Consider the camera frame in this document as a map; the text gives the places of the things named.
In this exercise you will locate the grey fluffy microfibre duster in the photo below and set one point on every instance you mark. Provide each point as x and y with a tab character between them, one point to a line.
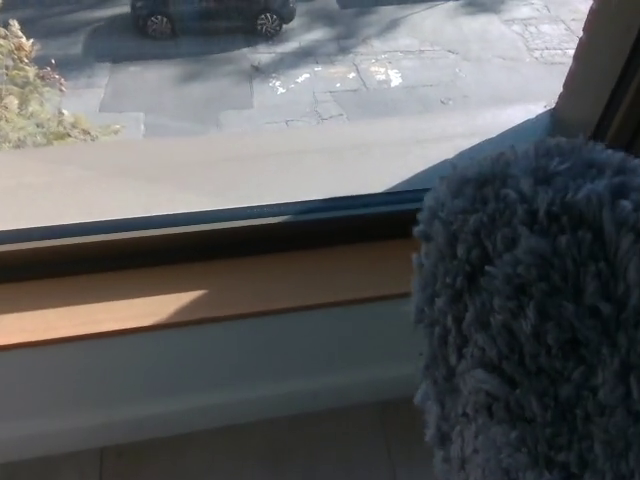
525	300

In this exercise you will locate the dark parked car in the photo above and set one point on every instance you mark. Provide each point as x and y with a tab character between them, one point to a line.
210	12

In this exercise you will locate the green street tree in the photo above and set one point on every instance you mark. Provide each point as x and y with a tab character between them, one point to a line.
25	100

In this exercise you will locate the dark window frame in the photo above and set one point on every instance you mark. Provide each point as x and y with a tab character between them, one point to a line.
200	240

